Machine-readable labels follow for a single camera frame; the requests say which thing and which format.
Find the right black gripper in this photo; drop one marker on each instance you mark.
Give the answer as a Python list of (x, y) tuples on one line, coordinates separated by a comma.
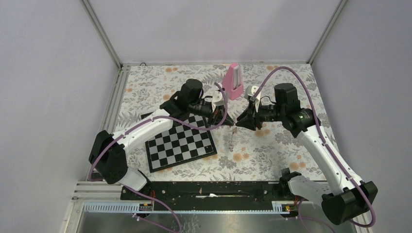
[(249, 122)]

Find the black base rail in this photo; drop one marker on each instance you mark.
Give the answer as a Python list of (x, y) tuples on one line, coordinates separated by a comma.
[(182, 193)]

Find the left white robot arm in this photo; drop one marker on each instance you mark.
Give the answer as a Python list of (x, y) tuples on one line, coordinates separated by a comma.
[(186, 107)]

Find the floral table mat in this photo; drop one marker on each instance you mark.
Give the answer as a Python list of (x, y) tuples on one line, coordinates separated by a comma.
[(258, 155)]

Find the black white chessboard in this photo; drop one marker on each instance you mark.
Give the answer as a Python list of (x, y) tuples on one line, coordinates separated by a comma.
[(178, 145)]

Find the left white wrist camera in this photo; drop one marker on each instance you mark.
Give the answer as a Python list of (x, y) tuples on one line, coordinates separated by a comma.
[(219, 99)]

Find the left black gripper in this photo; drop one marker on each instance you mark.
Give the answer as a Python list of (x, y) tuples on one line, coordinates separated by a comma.
[(217, 117)]

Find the white slotted cable duct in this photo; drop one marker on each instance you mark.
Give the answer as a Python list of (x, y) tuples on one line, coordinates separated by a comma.
[(202, 208)]

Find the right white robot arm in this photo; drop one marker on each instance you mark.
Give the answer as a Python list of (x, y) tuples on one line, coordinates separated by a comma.
[(346, 195)]

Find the pink metronome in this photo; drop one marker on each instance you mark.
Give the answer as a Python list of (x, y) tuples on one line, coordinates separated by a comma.
[(232, 82)]

